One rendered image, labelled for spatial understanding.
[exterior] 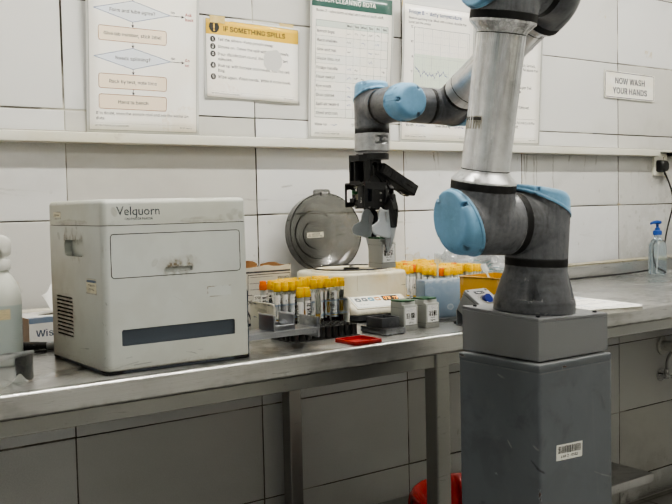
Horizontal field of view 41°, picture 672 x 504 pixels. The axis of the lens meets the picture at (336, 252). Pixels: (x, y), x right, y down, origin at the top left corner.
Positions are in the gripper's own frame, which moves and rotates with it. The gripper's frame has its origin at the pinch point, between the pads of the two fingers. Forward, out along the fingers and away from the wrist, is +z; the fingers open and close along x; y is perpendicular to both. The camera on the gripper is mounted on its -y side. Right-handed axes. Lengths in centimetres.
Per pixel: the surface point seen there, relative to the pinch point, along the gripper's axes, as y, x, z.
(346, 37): -33, -54, -57
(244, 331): 39.3, 7.2, 14.0
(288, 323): 27.2, 3.7, 14.0
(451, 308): -24.0, -3.8, 16.0
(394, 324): -0.9, 2.6, 17.0
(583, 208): -139, -56, -6
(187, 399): 52, 8, 25
